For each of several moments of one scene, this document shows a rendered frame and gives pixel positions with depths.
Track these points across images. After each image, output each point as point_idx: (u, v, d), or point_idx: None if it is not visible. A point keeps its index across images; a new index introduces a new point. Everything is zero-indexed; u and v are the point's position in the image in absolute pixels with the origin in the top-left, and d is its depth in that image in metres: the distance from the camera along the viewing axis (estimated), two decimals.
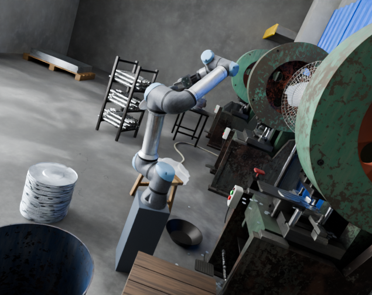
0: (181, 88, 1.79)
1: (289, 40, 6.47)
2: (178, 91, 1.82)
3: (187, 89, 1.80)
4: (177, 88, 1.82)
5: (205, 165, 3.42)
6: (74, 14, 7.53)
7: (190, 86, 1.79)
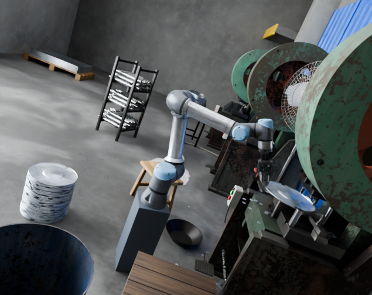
0: (268, 175, 1.51)
1: (289, 40, 6.47)
2: (270, 179, 1.53)
3: (273, 169, 1.52)
4: (266, 179, 1.54)
5: (205, 165, 3.42)
6: (74, 14, 7.53)
7: (272, 164, 1.51)
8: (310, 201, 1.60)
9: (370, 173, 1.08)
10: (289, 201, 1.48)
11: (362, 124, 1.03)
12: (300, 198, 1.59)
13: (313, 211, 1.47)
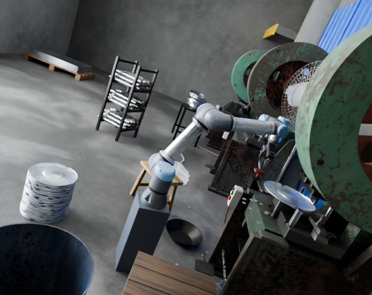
0: None
1: (289, 40, 6.47)
2: (259, 162, 1.87)
3: (260, 154, 1.86)
4: (261, 164, 1.87)
5: (205, 165, 3.42)
6: (74, 14, 7.53)
7: (263, 150, 1.85)
8: (277, 182, 1.69)
9: None
10: (303, 202, 1.54)
11: None
12: (279, 187, 1.63)
13: (299, 193, 1.67)
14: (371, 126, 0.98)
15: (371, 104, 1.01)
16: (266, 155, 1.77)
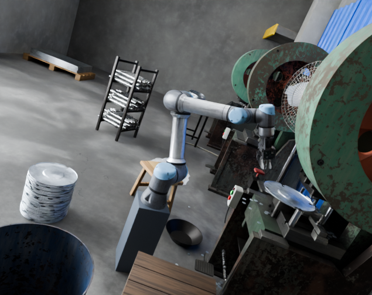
0: (270, 161, 1.48)
1: (289, 40, 6.47)
2: None
3: None
4: (266, 166, 1.51)
5: (205, 165, 3.42)
6: (74, 14, 7.53)
7: None
8: (266, 189, 1.52)
9: None
10: (288, 191, 1.64)
11: None
12: (277, 193, 1.52)
13: (266, 181, 1.65)
14: None
15: None
16: None
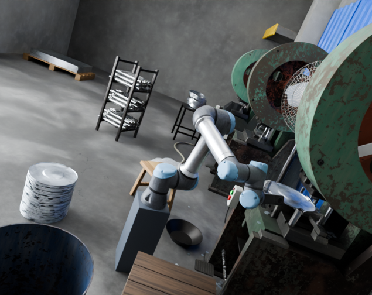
0: None
1: (289, 40, 6.47)
2: None
3: (261, 205, 1.36)
4: None
5: (205, 165, 3.42)
6: (74, 14, 7.53)
7: None
8: (309, 211, 1.45)
9: None
10: (275, 190, 1.55)
11: None
12: (301, 205, 1.50)
13: (285, 203, 1.43)
14: (368, 146, 1.00)
15: (362, 123, 1.03)
16: (280, 205, 1.31)
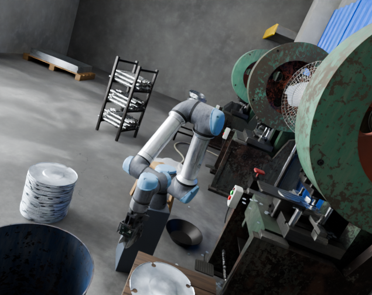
0: None
1: (289, 40, 6.47)
2: (132, 243, 1.22)
3: (139, 234, 1.20)
4: (128, 242, 1.23)
5: (205, 165, 3.42)
6: (74, 14, 7.53)
7: (139, 229, 1.19)
8: None
9: None
10: (161, 273, 1.29)
11: None
12: None
13: (133, 271, 1.24)
14: None
15: None
16: (147, 220, 1.27)
